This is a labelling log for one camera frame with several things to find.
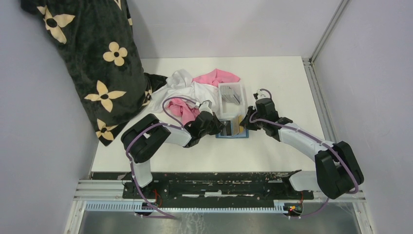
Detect single dark credit card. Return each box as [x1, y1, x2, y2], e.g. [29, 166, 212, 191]
[221, 120, 233, 136]

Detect blue leather card holder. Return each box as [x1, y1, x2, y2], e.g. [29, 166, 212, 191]
[215, 119, 249, 139]

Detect gold striped credit card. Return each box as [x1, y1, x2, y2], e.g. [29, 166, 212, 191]
[232, 115, 244, 136]

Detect stack of credit cards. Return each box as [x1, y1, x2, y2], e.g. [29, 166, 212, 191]
[220, 85, 241, 105]

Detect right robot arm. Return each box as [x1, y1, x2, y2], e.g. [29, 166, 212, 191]
[241, 97, 364, 199]

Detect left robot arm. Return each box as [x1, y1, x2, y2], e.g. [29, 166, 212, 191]
[121, 111, 225, 198]

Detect pink cloth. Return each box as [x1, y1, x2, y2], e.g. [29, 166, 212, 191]
[166, 69, 241, 124]

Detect clear plastic tray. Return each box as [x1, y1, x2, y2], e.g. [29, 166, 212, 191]
[218, 82, 247, 120]

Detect white cloth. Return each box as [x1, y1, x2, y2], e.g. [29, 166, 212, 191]
[148, 69, 220, 113]

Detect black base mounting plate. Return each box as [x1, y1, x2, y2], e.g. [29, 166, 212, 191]
[122, 172, 314, 208]

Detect black floral blanket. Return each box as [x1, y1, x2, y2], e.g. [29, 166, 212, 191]
[20, 0, 167, 146]

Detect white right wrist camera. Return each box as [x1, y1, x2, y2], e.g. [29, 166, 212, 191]
[253, 91, 266, 100]

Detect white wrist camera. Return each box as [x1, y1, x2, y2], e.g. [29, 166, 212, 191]
[198, 100, 213, 115]
[253, 91, 266, 100]

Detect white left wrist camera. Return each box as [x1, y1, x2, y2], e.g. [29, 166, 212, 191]
[198, 100, 213, 115]

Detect aluminium frame rail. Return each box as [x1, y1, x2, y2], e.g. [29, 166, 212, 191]
[64, 180, 374, 234]

